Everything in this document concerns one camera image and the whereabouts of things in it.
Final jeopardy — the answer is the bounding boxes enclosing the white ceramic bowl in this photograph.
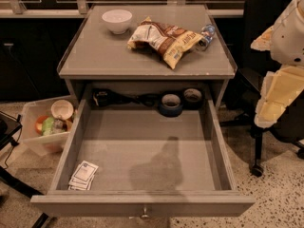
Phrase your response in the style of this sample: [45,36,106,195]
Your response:
[102,9,133,34]

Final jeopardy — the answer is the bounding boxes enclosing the black stand frame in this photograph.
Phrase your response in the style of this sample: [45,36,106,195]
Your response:
[0,115,51,228]

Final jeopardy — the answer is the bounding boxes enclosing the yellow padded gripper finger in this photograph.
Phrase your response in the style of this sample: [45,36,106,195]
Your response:
[251,27,273,51]
[255,65,304,128]

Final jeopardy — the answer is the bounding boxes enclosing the blue tape roll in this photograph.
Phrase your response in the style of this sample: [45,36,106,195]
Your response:
[159,94,182,117]

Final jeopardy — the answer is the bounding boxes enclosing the black office chair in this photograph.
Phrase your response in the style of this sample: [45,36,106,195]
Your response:
[222,0,292,177]

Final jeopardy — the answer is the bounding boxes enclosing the clear plastic bin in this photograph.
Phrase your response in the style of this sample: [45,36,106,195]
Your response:
[21,96,78,156]

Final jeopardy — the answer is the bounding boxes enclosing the green apple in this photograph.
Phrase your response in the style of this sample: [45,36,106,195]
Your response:
[42,117,54,136]

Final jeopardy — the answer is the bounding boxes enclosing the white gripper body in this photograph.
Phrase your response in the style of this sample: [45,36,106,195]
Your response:
[271,0,304,66]

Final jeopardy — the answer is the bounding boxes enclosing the black device with cable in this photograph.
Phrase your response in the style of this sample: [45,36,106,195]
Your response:
[92,88,160,107]

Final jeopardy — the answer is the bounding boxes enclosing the red orange fruit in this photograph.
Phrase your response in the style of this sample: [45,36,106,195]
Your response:
[35,115,48,134]

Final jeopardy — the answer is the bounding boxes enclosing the round metal drawer knob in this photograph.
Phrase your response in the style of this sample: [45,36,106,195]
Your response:
[140,206,151,220]

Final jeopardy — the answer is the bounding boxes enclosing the brown yellow chip bag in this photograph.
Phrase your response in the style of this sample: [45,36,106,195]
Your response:
[127,17,202,69]

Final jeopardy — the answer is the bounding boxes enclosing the stack of white cards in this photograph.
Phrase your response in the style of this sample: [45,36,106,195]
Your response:
[68,161,99,191]

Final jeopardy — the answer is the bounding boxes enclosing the grey drawer cabinet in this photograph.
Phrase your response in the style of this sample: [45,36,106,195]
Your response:
[58,5,237,105]

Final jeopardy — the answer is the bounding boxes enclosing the white paper cup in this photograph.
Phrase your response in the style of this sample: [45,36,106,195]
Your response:
[50,100,74,120]

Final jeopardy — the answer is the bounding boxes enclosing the metal railing frame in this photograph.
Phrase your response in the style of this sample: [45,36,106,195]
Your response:
[0,0,245,19]

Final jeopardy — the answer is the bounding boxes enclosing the grey top drawer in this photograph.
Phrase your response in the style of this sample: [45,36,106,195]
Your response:
[31,84,255,218]

